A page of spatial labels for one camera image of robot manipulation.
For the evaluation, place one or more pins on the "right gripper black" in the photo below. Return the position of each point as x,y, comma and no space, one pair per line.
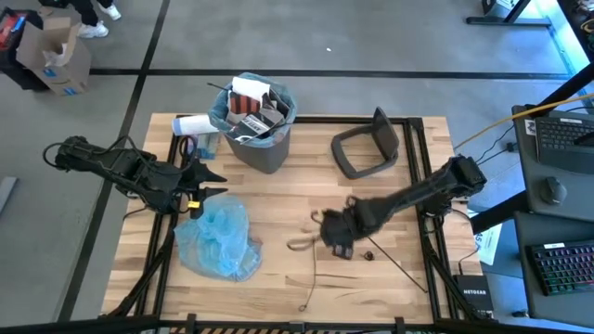
345,225

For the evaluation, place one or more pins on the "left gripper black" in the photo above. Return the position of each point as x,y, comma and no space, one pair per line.
188,185

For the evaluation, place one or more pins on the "thin black zip tie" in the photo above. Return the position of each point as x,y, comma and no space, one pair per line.
218,86

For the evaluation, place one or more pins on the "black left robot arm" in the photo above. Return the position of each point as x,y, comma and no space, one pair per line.
107,164

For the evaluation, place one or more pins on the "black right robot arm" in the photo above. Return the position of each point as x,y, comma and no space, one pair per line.
417,190

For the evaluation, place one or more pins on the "grey plastic trash bin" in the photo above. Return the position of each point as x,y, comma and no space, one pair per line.
260,158

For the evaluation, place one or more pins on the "blue bin liner bag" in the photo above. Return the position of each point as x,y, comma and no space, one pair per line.
218,118

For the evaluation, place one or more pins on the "crumpled blue plastic bag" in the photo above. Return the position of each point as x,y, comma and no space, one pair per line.
218,241

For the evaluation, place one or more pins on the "white paper roll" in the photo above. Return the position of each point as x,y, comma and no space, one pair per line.
195,125

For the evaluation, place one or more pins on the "grey tape dispenser stand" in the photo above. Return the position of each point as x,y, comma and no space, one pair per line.
387,134

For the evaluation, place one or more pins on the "black network router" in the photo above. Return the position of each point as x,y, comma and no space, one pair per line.
473,294

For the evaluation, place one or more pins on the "white printed leaflet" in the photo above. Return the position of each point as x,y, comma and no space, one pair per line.
489,246

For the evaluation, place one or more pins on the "open cardboard box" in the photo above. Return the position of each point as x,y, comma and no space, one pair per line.
65,69

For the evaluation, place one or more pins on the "person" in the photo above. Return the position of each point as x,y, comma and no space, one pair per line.
93,30

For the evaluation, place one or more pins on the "grey desk with keyboard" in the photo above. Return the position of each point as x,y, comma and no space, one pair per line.
526,185

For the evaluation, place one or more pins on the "black computer mouse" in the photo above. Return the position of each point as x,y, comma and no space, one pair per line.
552,190

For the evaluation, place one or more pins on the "backlit rainbow keyboard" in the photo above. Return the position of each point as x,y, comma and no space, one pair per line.
564,269

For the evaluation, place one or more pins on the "black computer keyboard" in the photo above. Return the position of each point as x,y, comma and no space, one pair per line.
557,139

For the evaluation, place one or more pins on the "black red storage box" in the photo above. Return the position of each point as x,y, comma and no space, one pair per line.
9,32

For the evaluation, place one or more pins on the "black desk foot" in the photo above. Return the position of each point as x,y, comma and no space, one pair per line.
510,21

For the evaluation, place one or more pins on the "black aluminium table frame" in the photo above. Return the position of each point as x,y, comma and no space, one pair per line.
325,323

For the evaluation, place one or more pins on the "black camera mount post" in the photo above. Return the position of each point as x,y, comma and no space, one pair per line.
191,325

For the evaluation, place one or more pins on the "black diagonal frame beam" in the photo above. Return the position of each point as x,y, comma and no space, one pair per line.
501,213

